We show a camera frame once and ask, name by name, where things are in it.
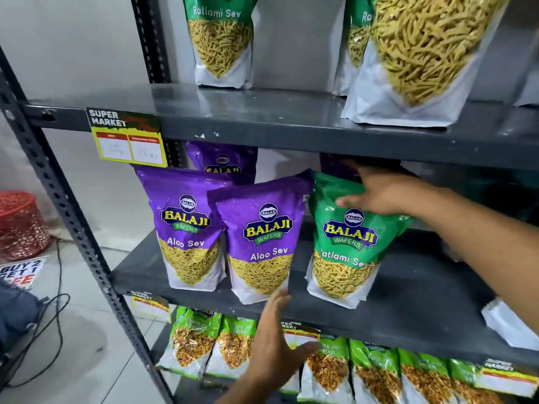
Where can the person's right hand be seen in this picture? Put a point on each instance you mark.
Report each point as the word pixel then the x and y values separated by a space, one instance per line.
pixel 389 193

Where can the person's left hand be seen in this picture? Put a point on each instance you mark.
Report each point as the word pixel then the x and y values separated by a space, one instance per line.
pixel 273 349

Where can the person's left thumb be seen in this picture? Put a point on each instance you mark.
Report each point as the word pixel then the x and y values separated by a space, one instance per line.
pixel 306 351

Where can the person's right thumb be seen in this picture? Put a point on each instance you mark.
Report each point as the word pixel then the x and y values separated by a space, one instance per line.
pixel 353 200

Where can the green snack packet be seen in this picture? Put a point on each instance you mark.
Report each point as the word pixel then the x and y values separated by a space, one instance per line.
pixel 356 41
pixel 349 252
pixel 425 50
pixel 220 41

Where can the person's right forearm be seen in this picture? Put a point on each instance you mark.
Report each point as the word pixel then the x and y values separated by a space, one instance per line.
pixel 484 248

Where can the person's left forearm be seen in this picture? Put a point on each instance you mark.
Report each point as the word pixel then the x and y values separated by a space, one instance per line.
pixel 246 391

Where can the yellow price label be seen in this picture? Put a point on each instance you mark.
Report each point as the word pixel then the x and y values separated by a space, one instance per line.
pixel 150 307
pixel 294 334
pixel 507 378
pixel 126 138

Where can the purple snack packet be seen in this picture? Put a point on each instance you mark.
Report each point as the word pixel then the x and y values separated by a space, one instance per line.
pixel 337 166
pixel 185 222
pixel 265 239
pixel 227 159

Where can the row of light green packets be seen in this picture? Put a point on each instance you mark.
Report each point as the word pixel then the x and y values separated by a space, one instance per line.
pixel 374 374

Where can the grey metal shelf rack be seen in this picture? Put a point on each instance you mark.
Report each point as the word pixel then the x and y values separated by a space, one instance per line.
pixel 294 119

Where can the white packet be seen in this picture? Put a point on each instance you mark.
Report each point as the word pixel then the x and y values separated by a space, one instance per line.
pixel 511 326

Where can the dark blue bag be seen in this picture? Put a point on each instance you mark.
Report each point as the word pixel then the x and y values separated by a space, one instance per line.
pixel 14 311

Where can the white offer sign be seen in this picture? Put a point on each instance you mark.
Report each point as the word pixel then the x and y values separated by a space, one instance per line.
pixel 21 271

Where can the red mesh basket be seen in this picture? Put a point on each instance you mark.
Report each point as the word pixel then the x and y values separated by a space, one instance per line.
pixel 21 227

